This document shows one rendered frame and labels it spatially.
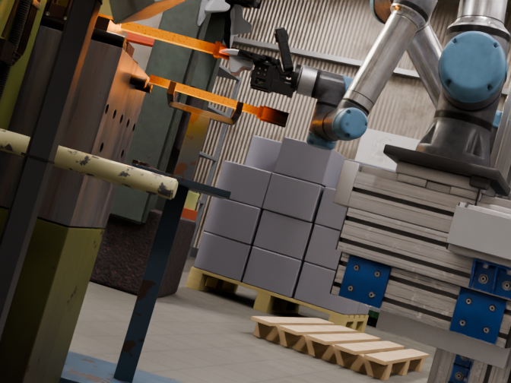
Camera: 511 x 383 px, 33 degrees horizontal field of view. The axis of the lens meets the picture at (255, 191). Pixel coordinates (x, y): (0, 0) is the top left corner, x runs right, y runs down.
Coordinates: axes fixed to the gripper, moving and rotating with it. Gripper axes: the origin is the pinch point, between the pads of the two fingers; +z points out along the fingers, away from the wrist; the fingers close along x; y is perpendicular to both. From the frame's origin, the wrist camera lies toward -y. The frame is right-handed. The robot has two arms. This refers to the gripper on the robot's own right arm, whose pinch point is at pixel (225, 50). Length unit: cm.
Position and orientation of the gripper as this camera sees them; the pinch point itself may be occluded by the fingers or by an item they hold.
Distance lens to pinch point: 221.5
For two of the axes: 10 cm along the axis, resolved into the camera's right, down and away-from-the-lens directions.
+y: -2.7, 9.6, -0.4
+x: 0.5, 0.5, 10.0
